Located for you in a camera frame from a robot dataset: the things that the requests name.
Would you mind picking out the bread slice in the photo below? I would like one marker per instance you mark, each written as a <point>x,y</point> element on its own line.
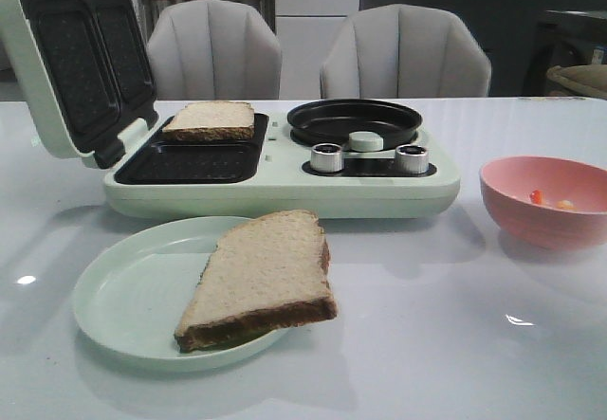
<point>212,120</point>
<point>266,274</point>

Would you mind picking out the pink bowl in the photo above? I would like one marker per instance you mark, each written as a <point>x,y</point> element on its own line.
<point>507,182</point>

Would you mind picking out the green breakfast maker lid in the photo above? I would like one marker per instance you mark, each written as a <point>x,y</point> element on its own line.
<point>83,70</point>

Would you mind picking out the green breakfast maker base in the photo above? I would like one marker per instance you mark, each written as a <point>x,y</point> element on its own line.
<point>169,180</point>

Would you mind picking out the red shrimp piece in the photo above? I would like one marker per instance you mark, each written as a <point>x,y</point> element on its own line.
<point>536,197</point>

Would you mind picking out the orange shrimp piece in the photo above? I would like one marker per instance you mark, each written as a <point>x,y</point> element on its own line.
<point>565,205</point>

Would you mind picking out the left silver knob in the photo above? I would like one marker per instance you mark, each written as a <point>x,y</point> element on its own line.
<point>326,158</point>

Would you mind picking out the silver knob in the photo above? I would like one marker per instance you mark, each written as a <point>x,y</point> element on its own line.
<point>326,158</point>
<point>411,159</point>

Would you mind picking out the black round frying pan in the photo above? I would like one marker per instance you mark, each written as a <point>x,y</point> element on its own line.
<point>334,120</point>

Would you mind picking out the right silver knob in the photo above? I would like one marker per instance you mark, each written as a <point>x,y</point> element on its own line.
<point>411,159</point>

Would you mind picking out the right beige chair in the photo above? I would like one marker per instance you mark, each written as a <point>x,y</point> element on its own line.
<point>402,51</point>

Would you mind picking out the beige chair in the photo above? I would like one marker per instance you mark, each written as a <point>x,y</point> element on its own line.
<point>214,50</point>
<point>402,51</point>

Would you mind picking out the left beige chair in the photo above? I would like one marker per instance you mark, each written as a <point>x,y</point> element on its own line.
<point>214,50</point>

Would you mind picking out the white refrigerator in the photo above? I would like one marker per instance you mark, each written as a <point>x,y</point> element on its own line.
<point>305,29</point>

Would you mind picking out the light green round plate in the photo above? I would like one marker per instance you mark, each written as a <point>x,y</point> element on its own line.
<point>130,298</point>

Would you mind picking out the dark kitchen counter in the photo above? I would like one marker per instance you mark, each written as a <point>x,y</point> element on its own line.
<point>505,30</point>

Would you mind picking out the olive cushion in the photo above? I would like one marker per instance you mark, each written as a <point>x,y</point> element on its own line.
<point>588,80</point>

